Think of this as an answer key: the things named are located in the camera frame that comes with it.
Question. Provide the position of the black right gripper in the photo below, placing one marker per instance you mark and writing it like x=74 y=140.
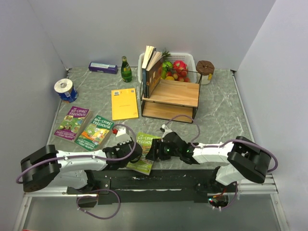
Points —
x=157 y=144

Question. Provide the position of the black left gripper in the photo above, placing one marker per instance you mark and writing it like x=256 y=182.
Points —
x=123 y=145

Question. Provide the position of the green 65-storey treehouse book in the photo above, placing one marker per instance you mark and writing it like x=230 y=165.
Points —
x=143 y=165

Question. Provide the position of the brown Edward Tulane book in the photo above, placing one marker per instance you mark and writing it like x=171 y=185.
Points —
x=152 y=74

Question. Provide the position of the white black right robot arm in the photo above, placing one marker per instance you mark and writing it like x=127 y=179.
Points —
x=237 y=159

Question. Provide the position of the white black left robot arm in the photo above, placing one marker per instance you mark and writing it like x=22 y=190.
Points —
x=51 y=167

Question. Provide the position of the green 104-storey treehouse book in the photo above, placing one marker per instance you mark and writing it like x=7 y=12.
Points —
x=96 y=133

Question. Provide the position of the wooden two-tier shelf rack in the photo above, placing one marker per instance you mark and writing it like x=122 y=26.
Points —
x=170 y=99

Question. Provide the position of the yellow book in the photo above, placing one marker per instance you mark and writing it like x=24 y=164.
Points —
x=124 y=104

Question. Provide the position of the purple 117-storey treehouse book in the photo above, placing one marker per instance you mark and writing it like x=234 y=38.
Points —
x=73 y=124

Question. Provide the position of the blue tin can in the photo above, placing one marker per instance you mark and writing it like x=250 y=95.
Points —
x=69 y=96

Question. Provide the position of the green glass bottle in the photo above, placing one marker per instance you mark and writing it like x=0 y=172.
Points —
x=126 y=72

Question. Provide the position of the toy green apple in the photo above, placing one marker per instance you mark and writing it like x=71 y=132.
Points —
x=167 y=65

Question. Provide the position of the toy dragon fruit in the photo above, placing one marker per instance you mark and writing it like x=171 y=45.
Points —
x=180 y=68

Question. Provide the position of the jar with brown lid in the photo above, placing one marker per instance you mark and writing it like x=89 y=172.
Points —
x=206 y=70

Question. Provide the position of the white plastic fruit basket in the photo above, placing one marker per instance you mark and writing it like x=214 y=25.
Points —
x=186 y=57

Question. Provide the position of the purple rectangular box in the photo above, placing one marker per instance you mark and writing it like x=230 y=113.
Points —
x=105 y=68

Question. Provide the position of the toy pineapple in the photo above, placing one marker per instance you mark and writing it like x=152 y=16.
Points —
x=165 y=55

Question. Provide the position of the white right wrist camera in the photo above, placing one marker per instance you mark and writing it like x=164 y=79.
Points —
x=166 y=130

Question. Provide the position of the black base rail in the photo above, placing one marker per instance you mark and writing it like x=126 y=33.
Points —
x=130 y=186

